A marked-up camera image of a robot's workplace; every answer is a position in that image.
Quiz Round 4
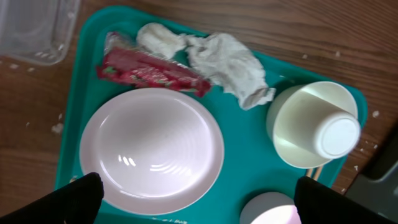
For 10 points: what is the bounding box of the large crumpled white tissue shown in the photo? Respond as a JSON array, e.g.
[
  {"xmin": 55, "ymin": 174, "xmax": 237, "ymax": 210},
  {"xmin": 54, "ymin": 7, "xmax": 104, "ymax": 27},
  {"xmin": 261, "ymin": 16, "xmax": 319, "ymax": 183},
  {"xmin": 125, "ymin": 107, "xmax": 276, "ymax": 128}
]
[{"xmin": 185, "ymin": 33, "xmax": 276, "ymax": 110}]

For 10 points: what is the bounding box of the teal plastic tray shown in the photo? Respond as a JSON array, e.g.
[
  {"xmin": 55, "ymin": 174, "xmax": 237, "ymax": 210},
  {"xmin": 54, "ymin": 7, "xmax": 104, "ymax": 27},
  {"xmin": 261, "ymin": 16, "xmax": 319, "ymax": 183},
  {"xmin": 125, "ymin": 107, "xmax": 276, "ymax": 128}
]
[{"xmin": 54, "ymin": 5, "xmax": 369, "ymax": 224}]

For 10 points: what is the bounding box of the right wooden chopstick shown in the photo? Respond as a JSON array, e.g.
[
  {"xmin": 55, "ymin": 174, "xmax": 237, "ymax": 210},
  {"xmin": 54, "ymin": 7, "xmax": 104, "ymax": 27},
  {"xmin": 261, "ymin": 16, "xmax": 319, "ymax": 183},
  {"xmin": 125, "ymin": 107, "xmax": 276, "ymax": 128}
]
[{"xmin": 312, "ymin": 166, "xmax": 323, "ymax": 180}]

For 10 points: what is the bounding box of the left wooden chopstick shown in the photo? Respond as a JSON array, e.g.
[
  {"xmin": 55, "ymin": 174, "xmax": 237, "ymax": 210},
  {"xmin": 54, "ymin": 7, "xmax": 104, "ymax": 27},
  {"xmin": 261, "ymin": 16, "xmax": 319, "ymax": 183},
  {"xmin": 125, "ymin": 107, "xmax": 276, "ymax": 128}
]
[{"xmin": 306, "ymin": 169, "xmax": 313, "ymax": 177}]

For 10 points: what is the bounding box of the small crumpled white tissue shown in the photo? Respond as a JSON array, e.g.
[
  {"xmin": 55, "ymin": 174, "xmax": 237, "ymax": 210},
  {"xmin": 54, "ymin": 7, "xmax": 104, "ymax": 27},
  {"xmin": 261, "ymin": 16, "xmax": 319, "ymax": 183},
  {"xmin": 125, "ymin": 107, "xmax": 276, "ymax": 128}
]
[{"xmin": 136, "ymin": 22, "xmax": 187, "ymax": 59}]

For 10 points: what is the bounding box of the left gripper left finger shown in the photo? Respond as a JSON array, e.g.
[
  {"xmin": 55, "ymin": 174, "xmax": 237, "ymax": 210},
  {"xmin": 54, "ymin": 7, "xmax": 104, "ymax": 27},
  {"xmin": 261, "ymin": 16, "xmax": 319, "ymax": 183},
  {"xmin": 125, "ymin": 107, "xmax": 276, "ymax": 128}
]
[{"xmin": 1, "ymin": 172, "xmax": 104, "ymax": 224}]

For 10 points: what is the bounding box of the white cup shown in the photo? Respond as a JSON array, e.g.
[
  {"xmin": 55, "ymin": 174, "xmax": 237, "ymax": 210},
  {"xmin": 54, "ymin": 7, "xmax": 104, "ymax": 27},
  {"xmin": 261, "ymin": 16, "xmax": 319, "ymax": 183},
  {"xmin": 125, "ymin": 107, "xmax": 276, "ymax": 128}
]
[{"xmin": 272, "ymin": 91, "xmax": 360, "ymax": 160}]

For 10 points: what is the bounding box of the white bowl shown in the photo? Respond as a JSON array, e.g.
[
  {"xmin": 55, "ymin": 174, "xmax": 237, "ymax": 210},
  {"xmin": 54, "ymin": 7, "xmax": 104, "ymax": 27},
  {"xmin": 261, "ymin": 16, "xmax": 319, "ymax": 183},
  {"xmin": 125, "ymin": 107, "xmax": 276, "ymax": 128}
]
[{"xmin": 266, "ymin": 82, "xmax": 358, "ymax": 169}]

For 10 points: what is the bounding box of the red snack wrapper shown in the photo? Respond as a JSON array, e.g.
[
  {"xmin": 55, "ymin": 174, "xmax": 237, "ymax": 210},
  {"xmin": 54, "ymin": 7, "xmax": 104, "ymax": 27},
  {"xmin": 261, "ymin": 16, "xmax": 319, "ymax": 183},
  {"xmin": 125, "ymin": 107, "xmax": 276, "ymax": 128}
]
[{"xmin": 96, "ymin": 32, "xmax": 211, "ymax": 97}]

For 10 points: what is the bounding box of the large white plate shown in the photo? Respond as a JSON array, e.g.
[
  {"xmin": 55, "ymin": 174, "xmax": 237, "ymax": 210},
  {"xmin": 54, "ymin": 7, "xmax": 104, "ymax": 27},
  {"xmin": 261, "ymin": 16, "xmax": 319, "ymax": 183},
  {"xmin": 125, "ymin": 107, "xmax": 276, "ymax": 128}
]
[{"xmin": 80, "ymin": 88, "xmax": 224, "ymax": 215}]

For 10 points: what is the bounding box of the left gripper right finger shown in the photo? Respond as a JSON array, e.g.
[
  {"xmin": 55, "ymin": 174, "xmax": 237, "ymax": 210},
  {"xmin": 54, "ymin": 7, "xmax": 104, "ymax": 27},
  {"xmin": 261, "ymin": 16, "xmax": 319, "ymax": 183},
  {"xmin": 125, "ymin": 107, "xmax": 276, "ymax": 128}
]
[{"xmin": 294, "ymin": 176, "xmax": 394, "ymax": 224}]

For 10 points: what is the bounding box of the clear plastic bin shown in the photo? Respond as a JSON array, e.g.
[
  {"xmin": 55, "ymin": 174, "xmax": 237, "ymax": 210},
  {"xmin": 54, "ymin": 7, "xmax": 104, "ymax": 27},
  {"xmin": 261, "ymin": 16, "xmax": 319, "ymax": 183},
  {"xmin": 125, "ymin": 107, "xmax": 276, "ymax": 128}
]
[{"xmin": 1, "ymin": 0, "xmax": 81, "ymax": 66}]

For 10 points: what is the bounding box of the wooden chopstick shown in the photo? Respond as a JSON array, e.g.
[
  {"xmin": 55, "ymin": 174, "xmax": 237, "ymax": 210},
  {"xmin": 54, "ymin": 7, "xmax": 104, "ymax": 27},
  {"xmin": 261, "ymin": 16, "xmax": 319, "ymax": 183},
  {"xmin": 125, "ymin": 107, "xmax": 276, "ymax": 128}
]
[
  {"xmin": 306, "ymin": 169, "xmax": 313, "ymax": 177},
  {"xmin": 312, "ymin": 166, "xmax": 323, "ymax": 180}
]

